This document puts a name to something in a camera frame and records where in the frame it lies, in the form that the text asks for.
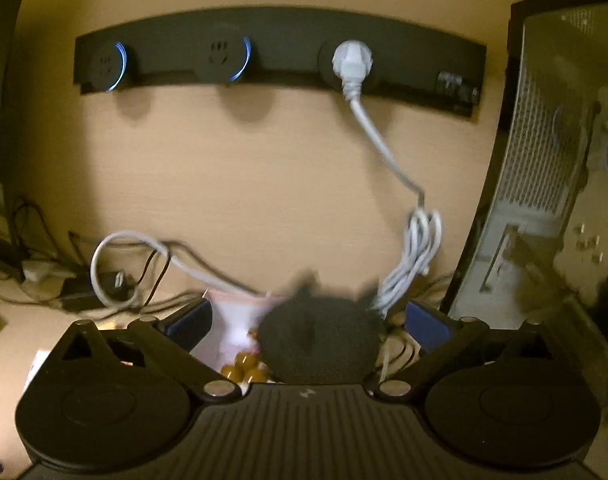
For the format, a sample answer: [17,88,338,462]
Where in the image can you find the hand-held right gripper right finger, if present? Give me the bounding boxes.
[370,300,568,403]

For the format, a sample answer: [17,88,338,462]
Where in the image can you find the black power adapter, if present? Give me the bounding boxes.
[256,272,387,386]
[59,270,135,312]

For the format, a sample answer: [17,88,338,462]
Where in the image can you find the amber bead bracelet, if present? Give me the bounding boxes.
[221,352,271,386]

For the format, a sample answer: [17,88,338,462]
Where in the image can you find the beige coiled cord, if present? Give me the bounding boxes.
[379,310,425,381]

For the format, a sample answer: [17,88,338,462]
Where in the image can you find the white power cable with plug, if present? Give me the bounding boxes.
[331,40,443,322]

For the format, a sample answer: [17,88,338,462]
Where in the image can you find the black wall power strip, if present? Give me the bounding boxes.
[73,7,487,118]

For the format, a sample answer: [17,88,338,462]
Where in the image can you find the white looped cable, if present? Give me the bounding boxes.
[90,230,279,308]

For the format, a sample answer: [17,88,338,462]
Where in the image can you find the white power adapter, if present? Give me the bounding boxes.
[21,260,77,287]

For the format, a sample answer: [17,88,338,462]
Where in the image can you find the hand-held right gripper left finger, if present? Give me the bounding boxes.
[58,297,241,405]

